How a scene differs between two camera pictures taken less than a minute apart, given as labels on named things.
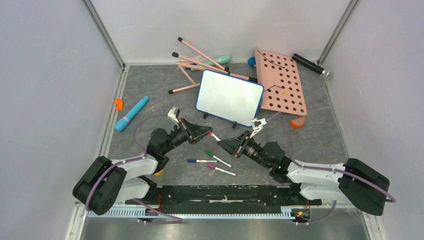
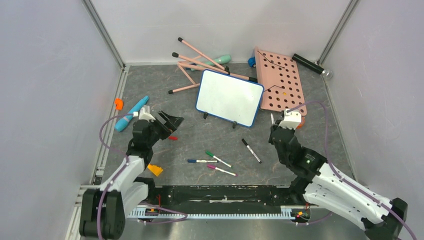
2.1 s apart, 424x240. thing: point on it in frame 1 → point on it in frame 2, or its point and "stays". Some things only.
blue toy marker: [122, 124] stays
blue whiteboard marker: [201, 161] stays
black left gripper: [197, 132] → [172, 123]
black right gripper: [241, 146] → [274, 129]
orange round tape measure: [297, 122] stays
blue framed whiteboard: [229, 98] stays
